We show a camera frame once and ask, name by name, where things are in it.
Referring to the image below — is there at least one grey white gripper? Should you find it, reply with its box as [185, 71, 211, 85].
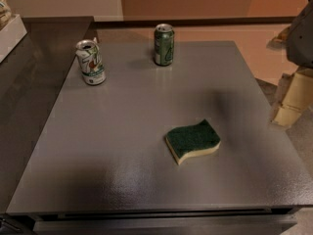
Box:
[271, 0, 313, 127]

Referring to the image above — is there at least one green and yellow sponge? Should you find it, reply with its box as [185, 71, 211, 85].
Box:
[165, 119, 221, 165]

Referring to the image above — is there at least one green soda can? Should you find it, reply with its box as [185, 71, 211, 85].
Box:
[155, 23, 174, 67]

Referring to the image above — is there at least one white 7up can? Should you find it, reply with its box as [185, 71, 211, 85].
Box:
[75, 39, 106, 85]

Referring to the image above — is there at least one dark side counter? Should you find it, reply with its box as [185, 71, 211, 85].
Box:
[0, 17, 93, 214]

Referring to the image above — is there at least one white box on counter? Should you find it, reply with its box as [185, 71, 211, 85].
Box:
[0, 15, 27, 63]

